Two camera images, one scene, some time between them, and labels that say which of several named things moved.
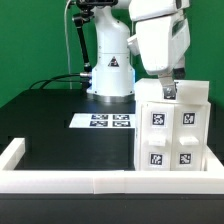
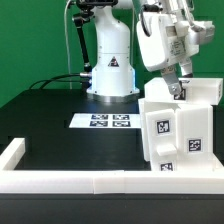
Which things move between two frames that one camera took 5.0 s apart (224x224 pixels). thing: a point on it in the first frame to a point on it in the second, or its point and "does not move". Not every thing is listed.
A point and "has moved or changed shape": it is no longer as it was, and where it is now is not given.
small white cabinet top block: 150,90 has moved or changed shape
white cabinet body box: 138,127 to 177,138
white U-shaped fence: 107,182 does not move
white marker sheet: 103,120 does not move
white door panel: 188,137 has moved or changed shape
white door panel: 157,132 does not move
